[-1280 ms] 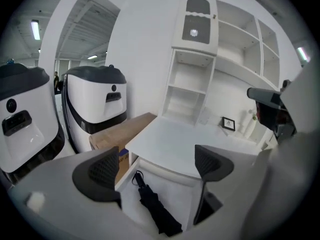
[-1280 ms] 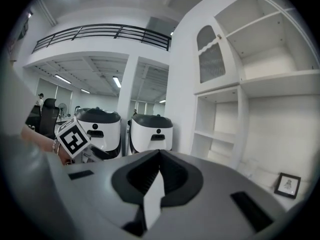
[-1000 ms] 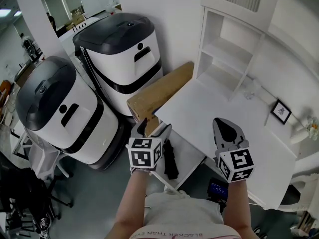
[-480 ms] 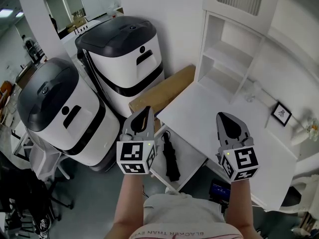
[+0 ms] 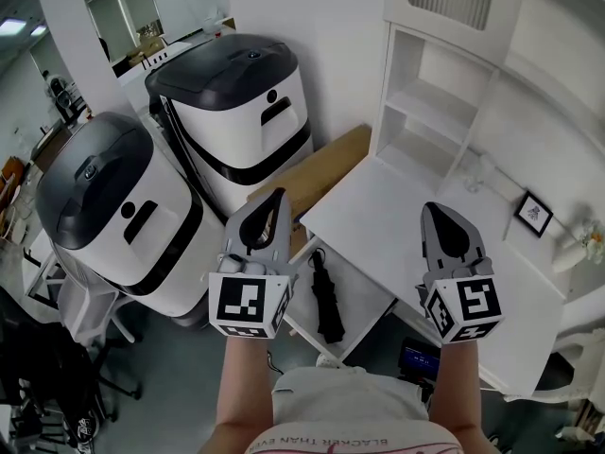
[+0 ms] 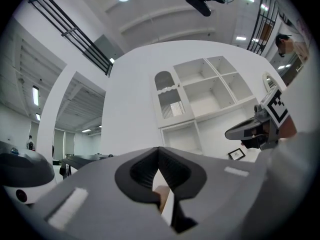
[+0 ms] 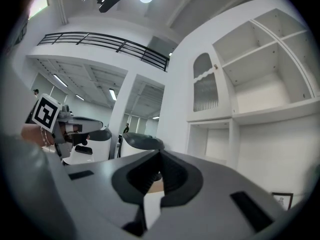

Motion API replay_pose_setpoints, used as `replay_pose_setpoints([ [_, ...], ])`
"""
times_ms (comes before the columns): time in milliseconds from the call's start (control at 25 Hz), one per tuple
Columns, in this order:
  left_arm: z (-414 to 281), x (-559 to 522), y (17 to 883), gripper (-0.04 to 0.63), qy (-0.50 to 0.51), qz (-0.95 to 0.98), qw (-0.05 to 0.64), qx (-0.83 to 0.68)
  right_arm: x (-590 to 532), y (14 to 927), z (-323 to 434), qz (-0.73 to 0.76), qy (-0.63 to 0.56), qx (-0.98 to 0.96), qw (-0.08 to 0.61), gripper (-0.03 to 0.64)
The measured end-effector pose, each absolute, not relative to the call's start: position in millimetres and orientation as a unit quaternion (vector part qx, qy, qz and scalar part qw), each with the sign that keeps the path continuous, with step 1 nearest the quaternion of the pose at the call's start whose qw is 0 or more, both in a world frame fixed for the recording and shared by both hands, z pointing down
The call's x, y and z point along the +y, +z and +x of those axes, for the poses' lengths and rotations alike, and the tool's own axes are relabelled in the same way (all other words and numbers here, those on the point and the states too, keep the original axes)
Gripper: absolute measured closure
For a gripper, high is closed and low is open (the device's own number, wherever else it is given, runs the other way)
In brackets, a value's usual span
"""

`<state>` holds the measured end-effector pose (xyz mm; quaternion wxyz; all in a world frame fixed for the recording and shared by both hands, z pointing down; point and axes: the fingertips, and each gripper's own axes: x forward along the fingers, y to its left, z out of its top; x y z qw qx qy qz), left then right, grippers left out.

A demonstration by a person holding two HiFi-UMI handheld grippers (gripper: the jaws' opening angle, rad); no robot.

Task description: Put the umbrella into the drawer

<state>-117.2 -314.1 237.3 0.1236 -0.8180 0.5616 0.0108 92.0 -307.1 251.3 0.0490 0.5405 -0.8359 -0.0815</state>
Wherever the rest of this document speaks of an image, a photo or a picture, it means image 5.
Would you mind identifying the person's light clothing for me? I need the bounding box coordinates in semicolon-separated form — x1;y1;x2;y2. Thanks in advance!
242;365;462;454

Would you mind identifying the black office chair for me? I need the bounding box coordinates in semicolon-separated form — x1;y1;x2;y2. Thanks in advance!
0;319;144;454

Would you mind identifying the white robot with dark lid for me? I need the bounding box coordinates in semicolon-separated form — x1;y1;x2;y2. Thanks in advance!
143;32;316;218
34;111;229;331

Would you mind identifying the white desk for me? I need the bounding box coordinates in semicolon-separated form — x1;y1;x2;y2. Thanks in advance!
299;155;569;397

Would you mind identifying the white ornate chair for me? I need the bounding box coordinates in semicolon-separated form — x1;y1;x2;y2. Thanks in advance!
502;295;605;407

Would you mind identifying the black framed picture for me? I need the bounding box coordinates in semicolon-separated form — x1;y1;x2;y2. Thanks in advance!
513;188;556;239

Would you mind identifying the white drawer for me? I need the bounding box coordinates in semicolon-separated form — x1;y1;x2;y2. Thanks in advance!
283;234;399;366

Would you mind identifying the person's right forearm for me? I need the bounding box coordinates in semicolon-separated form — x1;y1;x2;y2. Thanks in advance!
426;340;493;454

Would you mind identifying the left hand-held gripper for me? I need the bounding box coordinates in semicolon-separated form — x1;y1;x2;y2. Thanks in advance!
207;186;301;340

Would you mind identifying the long cardboard box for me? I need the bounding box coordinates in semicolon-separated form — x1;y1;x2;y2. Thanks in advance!
245;123;372;260

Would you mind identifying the spare black patterned gripper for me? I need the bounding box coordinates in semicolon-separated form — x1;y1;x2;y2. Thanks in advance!
77;415;98;445

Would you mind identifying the white vase with flowers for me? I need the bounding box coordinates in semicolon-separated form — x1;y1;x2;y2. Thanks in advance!
551;217;605;275

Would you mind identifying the white hutch shelf unit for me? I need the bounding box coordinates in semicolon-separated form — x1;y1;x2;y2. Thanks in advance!
368;0;605;207

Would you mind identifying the black umbrella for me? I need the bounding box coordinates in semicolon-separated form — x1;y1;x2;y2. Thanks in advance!
306;248;347;345

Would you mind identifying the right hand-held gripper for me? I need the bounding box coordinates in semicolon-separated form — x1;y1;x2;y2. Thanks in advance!
415;201;504;346

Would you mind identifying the small clear figurine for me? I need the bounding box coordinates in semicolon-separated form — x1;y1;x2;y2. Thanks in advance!
464;153;495;194

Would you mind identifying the small black screen device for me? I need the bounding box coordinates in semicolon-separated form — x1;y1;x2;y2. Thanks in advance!
398;337;442;383

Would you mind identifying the person's left forearm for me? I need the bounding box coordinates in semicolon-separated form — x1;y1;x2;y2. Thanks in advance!
206;336;276;454

